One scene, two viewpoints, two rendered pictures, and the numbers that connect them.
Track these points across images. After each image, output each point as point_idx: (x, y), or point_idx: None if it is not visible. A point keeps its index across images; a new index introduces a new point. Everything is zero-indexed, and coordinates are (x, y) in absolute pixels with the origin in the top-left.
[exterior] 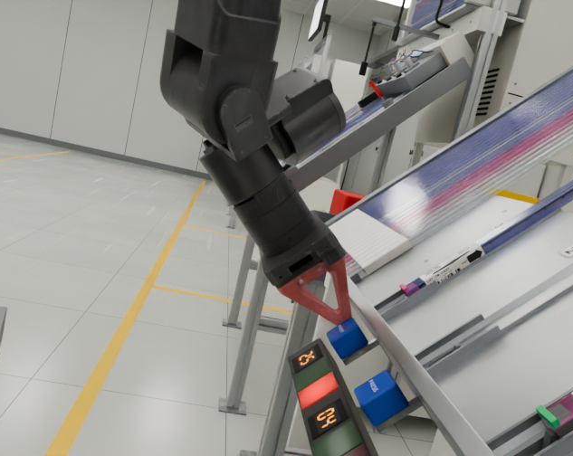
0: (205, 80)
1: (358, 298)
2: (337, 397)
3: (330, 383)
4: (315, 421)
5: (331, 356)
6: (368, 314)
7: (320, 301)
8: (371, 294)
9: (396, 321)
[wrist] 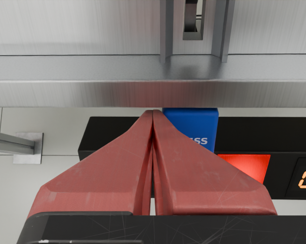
0: None
1: (155, 93)
2: (291, 160)
3: (248, 161)
4: (304, 190)
5: (90, 124)
6: (273, 98)
7: (148, 190)
8: (48, 33)
9: (254, 28)
